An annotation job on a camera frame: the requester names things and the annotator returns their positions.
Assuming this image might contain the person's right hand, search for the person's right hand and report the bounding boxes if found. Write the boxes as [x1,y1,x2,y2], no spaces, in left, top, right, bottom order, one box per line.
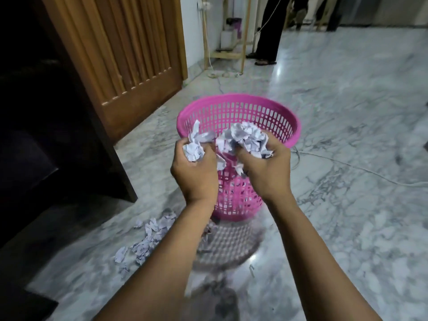
[236,132,296,207]

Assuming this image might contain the person's left hand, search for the person's left hand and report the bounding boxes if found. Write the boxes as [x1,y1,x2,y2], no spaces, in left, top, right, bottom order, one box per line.
[170,138,220,207]

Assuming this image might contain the white paper ball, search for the white paper ball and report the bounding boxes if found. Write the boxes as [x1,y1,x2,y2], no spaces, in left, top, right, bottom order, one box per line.
[182,119,226,172]
[215,121,275,177]

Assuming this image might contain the pink plastic basket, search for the pink plastic basket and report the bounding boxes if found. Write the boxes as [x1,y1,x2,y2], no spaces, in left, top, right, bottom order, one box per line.
[176,93,301,222]

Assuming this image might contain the pile of paper scraps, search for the pile of paper scraps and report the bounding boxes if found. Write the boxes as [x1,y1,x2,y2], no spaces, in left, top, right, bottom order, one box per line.
[115,210,218,273]

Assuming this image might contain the dark wooden cabinet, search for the dark wooden cabinet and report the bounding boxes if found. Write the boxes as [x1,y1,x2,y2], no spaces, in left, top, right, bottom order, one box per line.
[0,0,138,251]

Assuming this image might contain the dark wooden cabinet door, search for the dark wooden cabinet door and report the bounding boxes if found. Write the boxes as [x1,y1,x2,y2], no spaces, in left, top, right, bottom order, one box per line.
[0,284,59,321]

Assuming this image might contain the person's right forearm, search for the person's right forearm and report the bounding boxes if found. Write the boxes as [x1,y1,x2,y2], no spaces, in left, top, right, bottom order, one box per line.
[267,195,374,321]

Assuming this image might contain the person's left forearm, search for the person's left forearm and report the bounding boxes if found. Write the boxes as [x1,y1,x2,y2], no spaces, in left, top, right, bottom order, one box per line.
[95,197,217,321]

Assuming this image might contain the light wooden table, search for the light wooden table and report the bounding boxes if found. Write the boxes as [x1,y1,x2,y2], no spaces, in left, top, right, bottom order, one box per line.
[202,0,253,76]

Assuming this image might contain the brown wooden room door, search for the brown wooden room door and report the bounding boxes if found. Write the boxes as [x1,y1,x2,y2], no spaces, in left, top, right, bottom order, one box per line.
[40,0,189,144]

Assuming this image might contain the white plastic container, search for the white plastic container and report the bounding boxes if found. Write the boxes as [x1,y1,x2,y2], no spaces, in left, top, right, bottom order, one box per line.
[220,29,235,50]

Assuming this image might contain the pink plastic basin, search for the pink plastic basin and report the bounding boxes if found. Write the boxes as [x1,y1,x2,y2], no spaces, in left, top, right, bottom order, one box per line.
[226,17,243,39]

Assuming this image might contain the wooden bench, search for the wooden bench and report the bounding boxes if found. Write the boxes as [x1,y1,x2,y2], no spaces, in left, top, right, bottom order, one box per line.
[313,0,343,32]

